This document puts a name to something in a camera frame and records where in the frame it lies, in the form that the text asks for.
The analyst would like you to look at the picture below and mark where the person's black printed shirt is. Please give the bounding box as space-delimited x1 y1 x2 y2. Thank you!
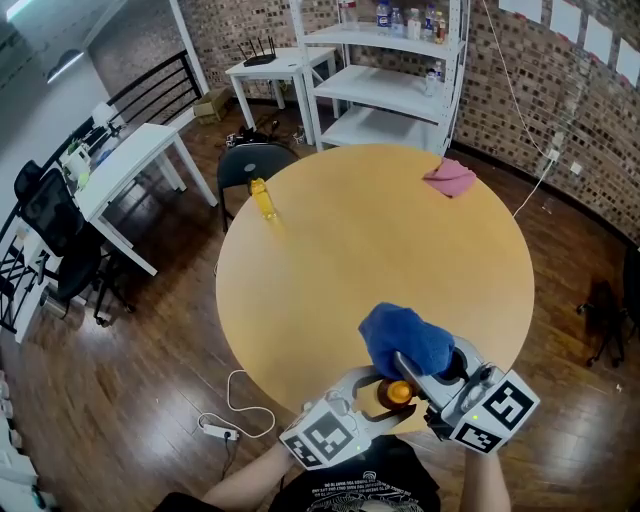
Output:
152 433 444 512

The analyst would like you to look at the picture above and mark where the black metal railing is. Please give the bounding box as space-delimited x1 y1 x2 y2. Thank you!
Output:
0 49 204 336

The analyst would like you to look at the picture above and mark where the black mesh office chair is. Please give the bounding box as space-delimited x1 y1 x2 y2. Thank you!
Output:
13 159 137 329

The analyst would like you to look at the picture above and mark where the white paper sheet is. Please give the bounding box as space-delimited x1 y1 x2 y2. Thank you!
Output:
498 0 544 24

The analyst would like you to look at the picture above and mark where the black router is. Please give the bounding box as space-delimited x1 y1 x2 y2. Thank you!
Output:
236 35 278 69

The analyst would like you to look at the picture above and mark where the long white desk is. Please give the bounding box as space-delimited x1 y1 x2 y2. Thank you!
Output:
62 122 220 277

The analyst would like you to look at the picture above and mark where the person's right forearm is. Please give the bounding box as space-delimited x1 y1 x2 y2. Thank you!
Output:
462 444 512 512

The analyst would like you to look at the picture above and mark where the blue cloth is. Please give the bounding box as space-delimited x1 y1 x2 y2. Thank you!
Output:
357 301 456 380

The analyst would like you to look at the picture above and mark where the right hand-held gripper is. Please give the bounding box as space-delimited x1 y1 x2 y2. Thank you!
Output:
394 337 542 455

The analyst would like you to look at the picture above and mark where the white power strip with cable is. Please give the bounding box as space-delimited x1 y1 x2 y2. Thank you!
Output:
196 368 278 440

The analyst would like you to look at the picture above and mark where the row of assorted bottles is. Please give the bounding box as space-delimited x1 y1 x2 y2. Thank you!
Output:
339 0 449 45

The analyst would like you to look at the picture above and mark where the cardboard box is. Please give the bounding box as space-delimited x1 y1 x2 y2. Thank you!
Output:
192 87 234 126

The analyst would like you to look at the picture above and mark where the white hanging wall cable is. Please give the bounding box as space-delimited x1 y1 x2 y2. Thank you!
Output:
479 0 564 220

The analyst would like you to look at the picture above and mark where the black wheeled chair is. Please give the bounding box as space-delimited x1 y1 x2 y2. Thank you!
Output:
575 244 640 369

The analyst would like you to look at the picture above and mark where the white metal shelving unit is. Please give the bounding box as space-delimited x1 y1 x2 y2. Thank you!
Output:
288 0 471 156

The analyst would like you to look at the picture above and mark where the brown bottle with orange cap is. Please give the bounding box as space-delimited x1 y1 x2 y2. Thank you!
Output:
375 378 415 411

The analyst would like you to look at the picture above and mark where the small white table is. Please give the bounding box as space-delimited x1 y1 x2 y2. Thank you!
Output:
224 46 339 146

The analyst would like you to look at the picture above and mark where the person's left forearm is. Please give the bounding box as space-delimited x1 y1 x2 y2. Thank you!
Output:
202 442 296 512

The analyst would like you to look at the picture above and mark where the white desk lamp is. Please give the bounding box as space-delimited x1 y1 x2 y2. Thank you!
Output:
91 101 124 129

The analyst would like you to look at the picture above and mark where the pink cloth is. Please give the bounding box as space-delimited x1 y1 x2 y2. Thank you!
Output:
422 157 478 199

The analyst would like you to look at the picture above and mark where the clear water bottle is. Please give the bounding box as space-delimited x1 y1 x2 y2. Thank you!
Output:
424 59 445 98

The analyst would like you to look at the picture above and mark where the black floor cable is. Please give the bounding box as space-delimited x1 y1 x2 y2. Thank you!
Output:
219 439 239 481

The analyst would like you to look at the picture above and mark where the white plant pot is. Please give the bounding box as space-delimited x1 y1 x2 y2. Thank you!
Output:
60 142 92 176

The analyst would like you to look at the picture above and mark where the black folding chair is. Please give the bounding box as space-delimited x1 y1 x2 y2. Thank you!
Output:
216 141 301 234

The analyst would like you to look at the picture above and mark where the metal trash bin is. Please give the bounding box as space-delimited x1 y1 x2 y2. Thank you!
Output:
39 287 71 321

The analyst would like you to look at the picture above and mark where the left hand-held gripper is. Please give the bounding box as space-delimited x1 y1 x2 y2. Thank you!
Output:
278 365 417 471

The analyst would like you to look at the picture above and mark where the yellow juice bottle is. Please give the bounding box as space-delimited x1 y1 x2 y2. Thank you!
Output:
248 177 279 221

